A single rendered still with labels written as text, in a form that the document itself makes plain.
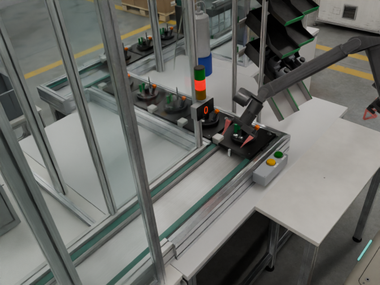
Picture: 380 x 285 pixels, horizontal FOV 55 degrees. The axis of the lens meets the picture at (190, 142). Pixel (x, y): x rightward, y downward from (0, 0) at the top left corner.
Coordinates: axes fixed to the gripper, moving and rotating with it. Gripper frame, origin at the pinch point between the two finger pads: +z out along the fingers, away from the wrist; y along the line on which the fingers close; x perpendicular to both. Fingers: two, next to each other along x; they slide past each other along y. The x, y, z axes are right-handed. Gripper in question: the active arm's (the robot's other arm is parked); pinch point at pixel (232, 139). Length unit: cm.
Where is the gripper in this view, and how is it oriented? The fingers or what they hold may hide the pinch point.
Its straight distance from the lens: 160.5
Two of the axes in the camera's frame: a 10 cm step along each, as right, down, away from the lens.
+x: 2.5, -1.1, 9.6
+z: -5.4, 8.1, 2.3
